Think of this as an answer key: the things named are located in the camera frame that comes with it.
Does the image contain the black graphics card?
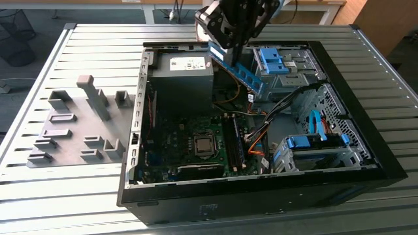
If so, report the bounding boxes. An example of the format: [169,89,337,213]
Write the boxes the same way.
[177,163,227,181]

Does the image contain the yellow wire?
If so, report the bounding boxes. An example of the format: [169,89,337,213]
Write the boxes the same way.
[212,83,241,105]

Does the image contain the black mesh waste basket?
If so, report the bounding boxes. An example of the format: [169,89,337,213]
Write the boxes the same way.
[0,9,37,67]

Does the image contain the green motherboard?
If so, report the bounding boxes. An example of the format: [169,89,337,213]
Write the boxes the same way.
[142,111,264,183]

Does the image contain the red twisted wire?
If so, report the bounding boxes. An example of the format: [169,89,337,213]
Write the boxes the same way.
[146,94,154,128]

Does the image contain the black RAM slot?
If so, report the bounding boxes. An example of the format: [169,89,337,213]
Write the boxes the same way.
[221,115,236,172]

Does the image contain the small blue bay bracket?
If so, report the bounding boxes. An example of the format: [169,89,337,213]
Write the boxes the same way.
[265,63,291,75]

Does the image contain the orange red yellow wires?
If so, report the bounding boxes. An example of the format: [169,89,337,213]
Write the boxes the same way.
[247,132,268,156]

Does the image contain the white frame desk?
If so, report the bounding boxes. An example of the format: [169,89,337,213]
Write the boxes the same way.
[0,0,347,25]

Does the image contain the silver CPU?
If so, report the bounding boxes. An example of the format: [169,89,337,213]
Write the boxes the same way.
[194,137,213,153]

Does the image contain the wooden cabinet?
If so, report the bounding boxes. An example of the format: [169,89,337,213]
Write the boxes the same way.
[332,0,418,58]

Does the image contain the grey power supply unit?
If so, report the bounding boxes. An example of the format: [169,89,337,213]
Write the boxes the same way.
[148,50,216,116]

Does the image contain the large blue bay bracket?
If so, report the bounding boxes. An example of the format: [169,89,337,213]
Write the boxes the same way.
[259,47,283,65]

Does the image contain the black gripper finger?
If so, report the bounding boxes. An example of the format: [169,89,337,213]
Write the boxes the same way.
[239,0,281,46]
[194,0,244,68]

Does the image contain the black cable bundle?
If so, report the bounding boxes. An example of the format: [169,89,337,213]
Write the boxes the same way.
[263,82,320,126]

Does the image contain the black PC case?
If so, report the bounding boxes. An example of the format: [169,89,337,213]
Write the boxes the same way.
[116,40,408,226]

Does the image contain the grey floor stand foot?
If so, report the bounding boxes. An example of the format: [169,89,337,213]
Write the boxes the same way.
[0,77,34,94]

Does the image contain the CPU socket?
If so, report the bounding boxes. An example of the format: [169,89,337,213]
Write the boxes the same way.
[190,133,219,158]

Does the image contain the low grey disk bay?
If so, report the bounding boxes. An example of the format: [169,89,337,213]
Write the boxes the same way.
[272,136,356,172]

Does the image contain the blue flat data cable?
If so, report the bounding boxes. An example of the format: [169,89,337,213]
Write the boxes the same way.
[308,110,328,141]

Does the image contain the tall grey drive cage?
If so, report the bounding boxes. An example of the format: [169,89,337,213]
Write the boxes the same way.
[252,47,327,103]

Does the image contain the black hanging cable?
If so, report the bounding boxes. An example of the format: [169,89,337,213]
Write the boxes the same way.
[168,0,186,24]

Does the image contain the hard disk in blue carrier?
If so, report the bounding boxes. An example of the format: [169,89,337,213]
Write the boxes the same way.
[285,134,349,150]

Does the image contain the grey parts rack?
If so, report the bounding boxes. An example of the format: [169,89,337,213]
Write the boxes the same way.
[26,74,136,169]

